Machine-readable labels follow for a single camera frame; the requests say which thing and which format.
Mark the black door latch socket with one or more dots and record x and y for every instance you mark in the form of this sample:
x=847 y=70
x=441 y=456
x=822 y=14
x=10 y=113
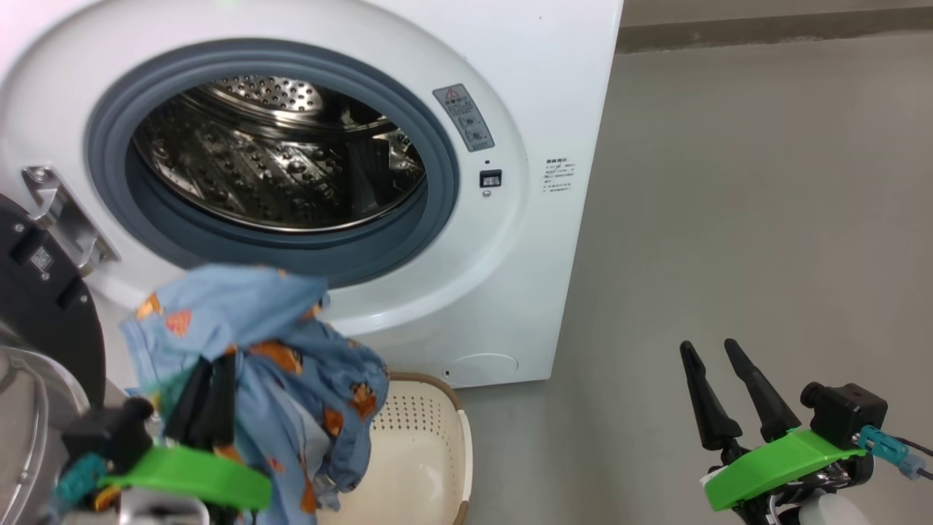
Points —
x=490 y=179

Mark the teal camera connector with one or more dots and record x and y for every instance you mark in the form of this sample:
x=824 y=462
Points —
x=80 y=477
x=885 y=445

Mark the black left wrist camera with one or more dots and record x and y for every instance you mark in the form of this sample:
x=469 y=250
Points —
x=109 y=437

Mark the grey rubber door gasket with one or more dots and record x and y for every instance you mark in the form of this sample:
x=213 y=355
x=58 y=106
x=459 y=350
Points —
x=437 y=175

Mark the blue bear print garment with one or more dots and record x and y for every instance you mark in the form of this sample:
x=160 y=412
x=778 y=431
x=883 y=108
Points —
x=284 y=364

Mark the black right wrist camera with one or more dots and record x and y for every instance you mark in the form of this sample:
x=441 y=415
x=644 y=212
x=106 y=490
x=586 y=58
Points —
x=845 y=412

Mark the metal door hinge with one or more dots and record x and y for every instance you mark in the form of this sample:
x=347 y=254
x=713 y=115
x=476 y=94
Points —
x=65 y=215

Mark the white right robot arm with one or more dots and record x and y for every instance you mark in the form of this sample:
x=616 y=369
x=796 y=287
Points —
x=831 y=510

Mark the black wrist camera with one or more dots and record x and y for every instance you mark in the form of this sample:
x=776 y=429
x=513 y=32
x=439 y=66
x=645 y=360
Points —
x=109 y=437
x=845 y=412

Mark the round filter cover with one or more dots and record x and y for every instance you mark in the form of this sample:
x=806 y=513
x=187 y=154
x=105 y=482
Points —
x=482 y=368

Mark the teal left camera connector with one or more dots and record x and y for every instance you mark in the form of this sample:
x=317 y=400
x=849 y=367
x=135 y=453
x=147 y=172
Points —
x=80 y=477

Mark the teal right camera connector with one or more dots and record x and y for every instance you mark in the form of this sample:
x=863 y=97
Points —
x=885 y=445

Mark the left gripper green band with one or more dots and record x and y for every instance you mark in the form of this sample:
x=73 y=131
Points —
x=189 y=477

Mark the white washing machine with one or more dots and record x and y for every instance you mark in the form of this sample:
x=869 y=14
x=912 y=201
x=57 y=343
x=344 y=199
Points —
x=539 y=277

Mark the grey warning label sticker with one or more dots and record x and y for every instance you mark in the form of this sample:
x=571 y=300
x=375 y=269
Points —
x=464 y=117

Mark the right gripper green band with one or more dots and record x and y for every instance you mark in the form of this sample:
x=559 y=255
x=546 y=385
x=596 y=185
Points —
x=780 y=467

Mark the small printed text label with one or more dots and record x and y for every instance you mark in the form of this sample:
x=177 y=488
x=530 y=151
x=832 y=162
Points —
x=559 y=175

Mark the steel perforated drum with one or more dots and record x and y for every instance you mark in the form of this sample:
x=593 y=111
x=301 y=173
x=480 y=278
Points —
x=277 y=160

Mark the black round washing machine door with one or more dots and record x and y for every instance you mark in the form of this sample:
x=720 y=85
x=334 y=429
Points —
x=44 y=328

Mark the cream plastic laundry basket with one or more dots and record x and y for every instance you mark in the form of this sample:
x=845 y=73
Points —
x=415 y=467

